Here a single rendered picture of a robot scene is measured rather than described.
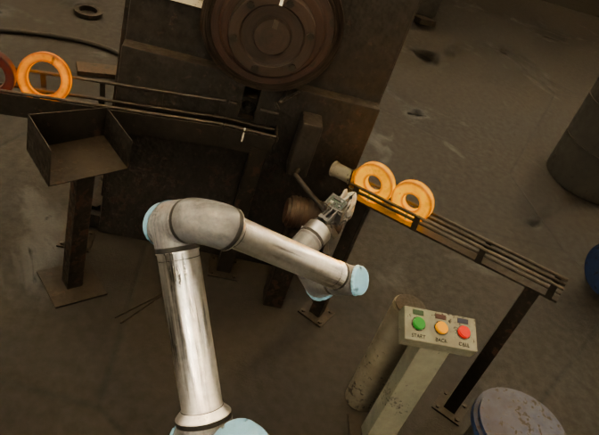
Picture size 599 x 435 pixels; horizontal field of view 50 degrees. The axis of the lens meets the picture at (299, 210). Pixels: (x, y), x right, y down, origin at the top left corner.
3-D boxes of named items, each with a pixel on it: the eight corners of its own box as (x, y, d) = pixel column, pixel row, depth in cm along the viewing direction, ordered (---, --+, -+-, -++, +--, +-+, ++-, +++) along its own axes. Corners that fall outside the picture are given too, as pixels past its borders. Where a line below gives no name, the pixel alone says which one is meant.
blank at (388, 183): (363, 153, 233) (359, 156, 231) (401, 171, 228) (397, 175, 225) (353, 189, 242) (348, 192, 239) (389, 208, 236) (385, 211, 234)
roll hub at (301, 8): (220, 59, 215) (239, -23, 198) (301, 79, 220) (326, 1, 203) (219, 66, 210) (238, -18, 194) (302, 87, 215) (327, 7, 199)
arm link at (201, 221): (207, 186, 154) (375, 266, 199) (176, 191, 162) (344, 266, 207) (195, 233, 150) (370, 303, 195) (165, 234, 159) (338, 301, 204)
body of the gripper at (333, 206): (352, 202, 210) (332, 225, 203) (348, 218, 217) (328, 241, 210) (333, 191, 212) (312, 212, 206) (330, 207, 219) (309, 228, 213)
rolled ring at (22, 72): (9, 56, 224) (12, 55, 227) (24, 109, 230) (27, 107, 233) (62, 47, 225) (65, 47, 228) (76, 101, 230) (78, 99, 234)
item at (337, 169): (335, 172, 245) (339, 158, 242) (355, 182, 242) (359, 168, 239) (327, 177, 241) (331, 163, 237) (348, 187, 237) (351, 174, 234)
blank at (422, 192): (400, 171, 228) (397, 175, 225) (440, 190, 222) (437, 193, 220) (389, 208, 236) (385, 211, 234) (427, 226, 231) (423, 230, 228)
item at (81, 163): (21, 274, 246) (27, 113, 204) (88, 259, 262) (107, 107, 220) (40, 313, 235) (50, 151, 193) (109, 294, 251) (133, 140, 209)
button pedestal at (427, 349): (340, 414, 238) (403, 298, 202) (401, 423, 242) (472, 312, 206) (343, 453, 225) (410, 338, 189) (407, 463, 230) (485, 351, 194)
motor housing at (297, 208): (256, 284, 278) (290, 186, 247) (306, 294, 282) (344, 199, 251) (255, 307, 268) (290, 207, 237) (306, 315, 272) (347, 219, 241)
